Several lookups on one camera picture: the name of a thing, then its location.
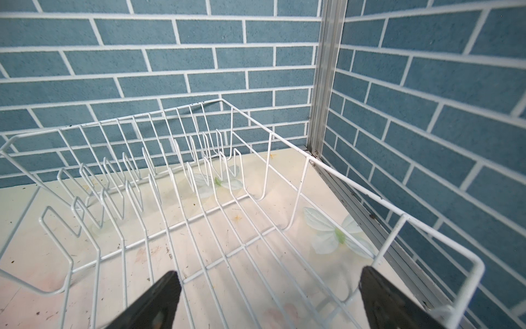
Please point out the white wire dish rack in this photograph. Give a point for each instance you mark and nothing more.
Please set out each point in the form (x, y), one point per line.
(257, 232)

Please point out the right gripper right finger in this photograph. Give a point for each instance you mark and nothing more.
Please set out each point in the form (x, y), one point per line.
(386, 306)

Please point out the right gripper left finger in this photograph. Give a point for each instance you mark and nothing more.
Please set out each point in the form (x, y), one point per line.
(156, 308)

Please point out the right corner metal profile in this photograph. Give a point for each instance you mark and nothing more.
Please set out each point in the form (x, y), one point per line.
(326, 60)

